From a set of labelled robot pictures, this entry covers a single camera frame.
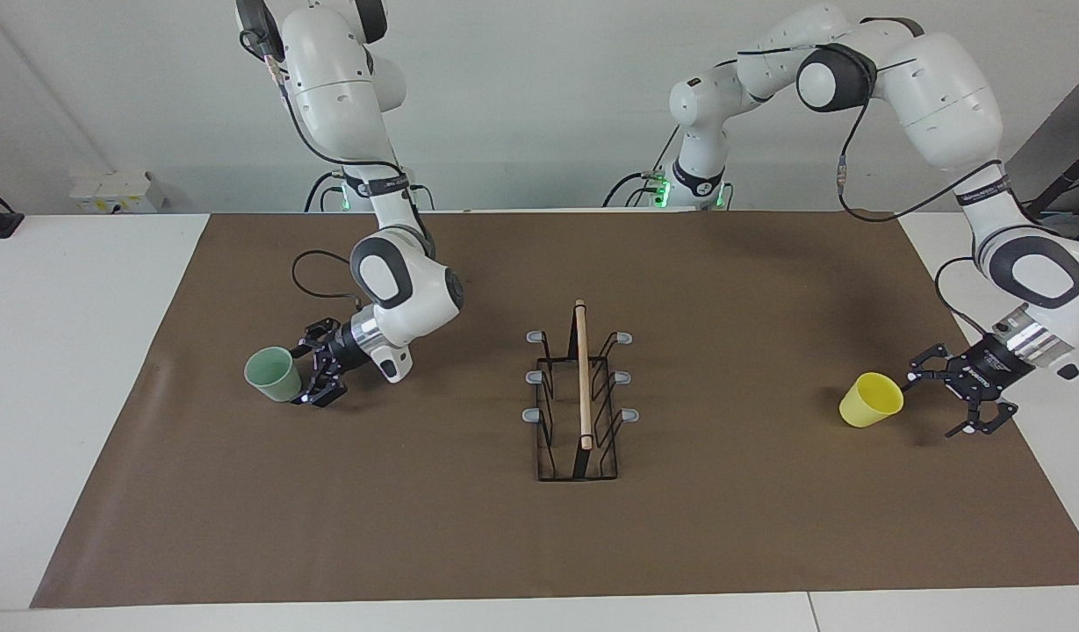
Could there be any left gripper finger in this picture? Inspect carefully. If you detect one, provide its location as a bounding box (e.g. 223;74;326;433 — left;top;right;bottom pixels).
903;344;968;392
945;395;1019;438

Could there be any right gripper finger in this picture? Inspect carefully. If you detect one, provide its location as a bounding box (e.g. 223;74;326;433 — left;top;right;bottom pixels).
291;318;340;356
293;362;349;409

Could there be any pale green plastic cup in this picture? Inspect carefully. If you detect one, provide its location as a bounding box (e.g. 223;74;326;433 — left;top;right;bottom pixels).
244;347;303;403

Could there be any yellow plastic cup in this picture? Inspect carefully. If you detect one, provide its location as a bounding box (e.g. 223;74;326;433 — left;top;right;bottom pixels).
838;372;904;428

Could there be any brown table mat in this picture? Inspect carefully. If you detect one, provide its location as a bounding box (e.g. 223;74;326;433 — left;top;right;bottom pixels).
30;211;1079;609

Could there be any black stand pole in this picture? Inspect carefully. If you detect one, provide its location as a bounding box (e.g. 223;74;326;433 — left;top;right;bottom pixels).
1022;140;1079;220

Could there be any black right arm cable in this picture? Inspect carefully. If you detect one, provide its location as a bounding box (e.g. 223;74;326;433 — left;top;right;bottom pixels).
263;35;430;310

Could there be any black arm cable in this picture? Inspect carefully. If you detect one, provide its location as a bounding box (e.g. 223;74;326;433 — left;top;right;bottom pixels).
737;39;1032;339
263;35;430;310

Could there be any black right base cable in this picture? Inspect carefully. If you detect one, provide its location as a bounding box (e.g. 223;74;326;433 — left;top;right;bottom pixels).
304;171;342;212

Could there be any black base cable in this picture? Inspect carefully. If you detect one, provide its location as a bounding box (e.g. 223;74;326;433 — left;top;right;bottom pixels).
602;127;685;209
304;171;342;212

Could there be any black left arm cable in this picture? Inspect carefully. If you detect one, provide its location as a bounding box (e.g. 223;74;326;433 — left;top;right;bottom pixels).
737;39;1032;339

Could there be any black wire cup rack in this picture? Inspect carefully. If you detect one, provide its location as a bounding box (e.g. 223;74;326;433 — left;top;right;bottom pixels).
523;298;641;483

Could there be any black left base cable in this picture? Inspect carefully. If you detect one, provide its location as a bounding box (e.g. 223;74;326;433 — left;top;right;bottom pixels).
602;127;685;209

